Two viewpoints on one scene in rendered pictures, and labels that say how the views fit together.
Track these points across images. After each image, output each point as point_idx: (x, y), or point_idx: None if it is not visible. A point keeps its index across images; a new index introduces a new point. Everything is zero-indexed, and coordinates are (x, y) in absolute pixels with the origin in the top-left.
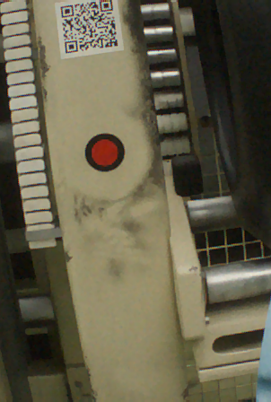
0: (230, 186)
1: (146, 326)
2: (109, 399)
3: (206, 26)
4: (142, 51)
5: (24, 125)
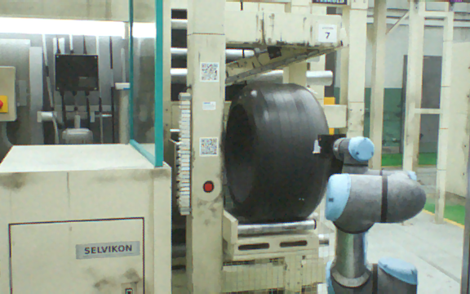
0: (238, 202)
1: (213, 242)
2: (197, 269)
3: (228, 151)
4: (223, 157)
5: (185, 175)
